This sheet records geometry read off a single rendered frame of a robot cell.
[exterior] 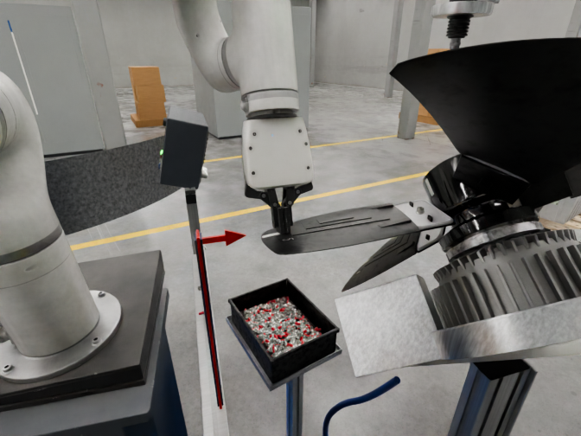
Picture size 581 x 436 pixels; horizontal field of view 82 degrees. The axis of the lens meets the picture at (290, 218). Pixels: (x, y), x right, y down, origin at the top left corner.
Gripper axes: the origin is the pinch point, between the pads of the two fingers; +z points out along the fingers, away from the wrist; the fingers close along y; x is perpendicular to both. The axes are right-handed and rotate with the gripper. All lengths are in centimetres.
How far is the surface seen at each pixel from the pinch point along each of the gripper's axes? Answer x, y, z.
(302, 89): 621, 219, -155
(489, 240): -12.9, 26.8, 5.0
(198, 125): 48, -9, -21
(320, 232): -4.1, 4.6, 2.0
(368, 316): -1.9, 12.8, 18.0
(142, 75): 757, -90, -225
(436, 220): -7.0, 22.6, 2.2
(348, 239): -8.2, 7.2, 2.7
